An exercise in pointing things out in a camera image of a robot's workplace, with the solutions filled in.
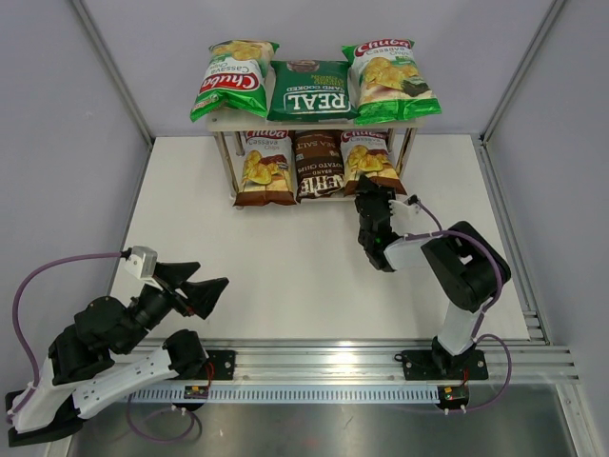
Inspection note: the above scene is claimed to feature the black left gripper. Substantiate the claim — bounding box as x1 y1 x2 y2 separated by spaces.
116 262 228 355

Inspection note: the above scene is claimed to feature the brown Chuba bag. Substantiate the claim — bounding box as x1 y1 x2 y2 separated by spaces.
340 130 406 196
234 130 296 207

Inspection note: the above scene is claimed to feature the brown Kettle chips bag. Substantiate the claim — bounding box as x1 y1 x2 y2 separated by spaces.
294 130 344 203

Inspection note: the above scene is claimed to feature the green Chuba seaweed bag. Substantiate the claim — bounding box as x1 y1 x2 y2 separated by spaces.
189 39 280 122
342 38 442 126

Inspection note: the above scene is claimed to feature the green Real chips bag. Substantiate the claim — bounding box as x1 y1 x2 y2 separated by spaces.
266 60 358 123

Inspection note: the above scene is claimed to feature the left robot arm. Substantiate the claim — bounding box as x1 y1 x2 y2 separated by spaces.
5 251 229 447

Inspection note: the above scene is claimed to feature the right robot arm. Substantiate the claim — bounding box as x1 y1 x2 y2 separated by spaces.
355 176 511 382

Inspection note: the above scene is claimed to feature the white two-tier shelf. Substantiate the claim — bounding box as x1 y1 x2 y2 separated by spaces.
206 109 426 202

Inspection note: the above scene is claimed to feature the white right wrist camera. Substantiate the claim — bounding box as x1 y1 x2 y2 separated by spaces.
388 199 420 221

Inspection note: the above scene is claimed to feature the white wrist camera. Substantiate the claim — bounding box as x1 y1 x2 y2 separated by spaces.
121 246 158 284
388 199 420 221

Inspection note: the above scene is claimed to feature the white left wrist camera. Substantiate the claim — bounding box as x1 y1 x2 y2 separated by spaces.
121 246 158 284

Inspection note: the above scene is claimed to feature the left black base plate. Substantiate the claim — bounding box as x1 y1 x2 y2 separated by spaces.
192 349 237 383

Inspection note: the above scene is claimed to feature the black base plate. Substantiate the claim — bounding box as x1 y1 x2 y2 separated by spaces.
192 349 237 383
394 348 489 381

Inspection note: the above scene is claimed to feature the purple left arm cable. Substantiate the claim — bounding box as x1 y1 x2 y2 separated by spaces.
4 251 204 444

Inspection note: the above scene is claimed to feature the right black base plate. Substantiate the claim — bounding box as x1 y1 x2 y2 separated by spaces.
394 348 489 381

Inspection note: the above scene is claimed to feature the white slotted cable duct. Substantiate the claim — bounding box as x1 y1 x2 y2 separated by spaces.
130 383 439 405

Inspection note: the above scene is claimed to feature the aluminium mounting rail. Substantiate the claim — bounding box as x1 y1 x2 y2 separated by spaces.
64 338 582 385

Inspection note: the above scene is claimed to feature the aluminium frame post right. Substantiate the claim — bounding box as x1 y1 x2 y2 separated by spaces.
480 0 569 146

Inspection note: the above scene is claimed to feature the aluminium frame post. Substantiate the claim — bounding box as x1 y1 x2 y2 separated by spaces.
68 0 155 149
480 0 569 146

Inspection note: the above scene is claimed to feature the aluminium frame post left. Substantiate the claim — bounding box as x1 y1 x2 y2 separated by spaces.
68 0 155 149

